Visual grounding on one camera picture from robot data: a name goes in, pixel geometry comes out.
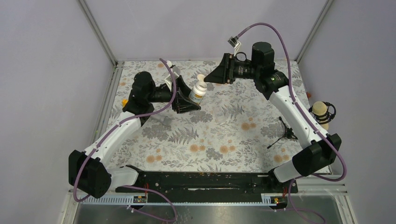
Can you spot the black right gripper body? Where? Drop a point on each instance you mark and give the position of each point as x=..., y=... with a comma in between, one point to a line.
x=244, y=69

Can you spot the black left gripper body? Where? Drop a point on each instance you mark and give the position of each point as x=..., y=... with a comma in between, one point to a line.
x=161, y=94

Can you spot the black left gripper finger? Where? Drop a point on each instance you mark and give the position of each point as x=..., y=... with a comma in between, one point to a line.
x=183, y=90
x=184, y=105

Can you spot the white orange pill bottle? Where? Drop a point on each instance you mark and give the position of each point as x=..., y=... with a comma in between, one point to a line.
x=198, y=92

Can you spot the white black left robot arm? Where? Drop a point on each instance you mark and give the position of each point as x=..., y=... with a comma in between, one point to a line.
x=88, y=168

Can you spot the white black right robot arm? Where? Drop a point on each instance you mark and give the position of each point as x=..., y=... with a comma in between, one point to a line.
x=319, y=148

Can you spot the grey cylindrical tool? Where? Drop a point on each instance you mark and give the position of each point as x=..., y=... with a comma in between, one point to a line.
x=165, y=120

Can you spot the yellow blue toy blocks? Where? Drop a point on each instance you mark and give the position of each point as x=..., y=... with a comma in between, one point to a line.
x=124, y=102

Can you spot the floral patterned table mat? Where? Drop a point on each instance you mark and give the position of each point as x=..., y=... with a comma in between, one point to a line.
x=195, y=141

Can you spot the beige foam microphone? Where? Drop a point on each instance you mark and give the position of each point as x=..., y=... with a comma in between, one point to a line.
x=323, y=112

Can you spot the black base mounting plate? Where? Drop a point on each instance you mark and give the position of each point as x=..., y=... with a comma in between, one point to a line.
x=209, y=185

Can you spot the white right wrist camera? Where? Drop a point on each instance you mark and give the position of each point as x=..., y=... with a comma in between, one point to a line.
x=235, y=43

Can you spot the slotted metal cable duct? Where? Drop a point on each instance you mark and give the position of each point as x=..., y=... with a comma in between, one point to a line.
x=156, y=200

